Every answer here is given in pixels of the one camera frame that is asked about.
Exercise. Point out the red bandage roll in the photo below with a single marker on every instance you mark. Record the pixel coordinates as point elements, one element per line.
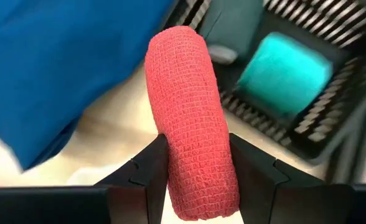
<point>192,124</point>

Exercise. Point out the teal bandage roll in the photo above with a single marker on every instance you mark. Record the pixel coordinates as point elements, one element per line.
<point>282,74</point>

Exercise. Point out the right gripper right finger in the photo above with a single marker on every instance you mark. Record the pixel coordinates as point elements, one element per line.
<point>264,186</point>

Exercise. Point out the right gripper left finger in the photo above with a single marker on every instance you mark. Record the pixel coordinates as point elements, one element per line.
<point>145,180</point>

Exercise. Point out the dark blue scrub garment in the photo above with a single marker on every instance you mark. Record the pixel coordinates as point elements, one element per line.
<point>61,71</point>

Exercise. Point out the black slotted basket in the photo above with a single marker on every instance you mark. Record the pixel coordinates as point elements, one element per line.
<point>320,130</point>

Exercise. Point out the dark green bandage roll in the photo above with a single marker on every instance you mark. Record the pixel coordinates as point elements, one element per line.
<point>232,28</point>

